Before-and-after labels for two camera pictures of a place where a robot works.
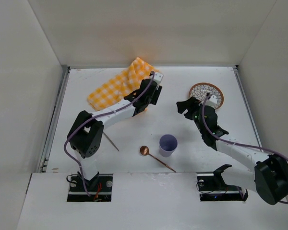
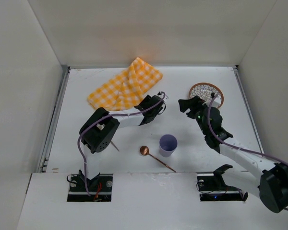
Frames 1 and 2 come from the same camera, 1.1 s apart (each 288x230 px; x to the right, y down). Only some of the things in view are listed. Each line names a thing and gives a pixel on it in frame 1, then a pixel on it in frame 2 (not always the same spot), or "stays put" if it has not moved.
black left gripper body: (155, 91) to (150, 108)
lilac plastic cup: (167, 145) stays put
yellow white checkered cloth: (115, 90) stays put
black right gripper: (192, 111) stays put
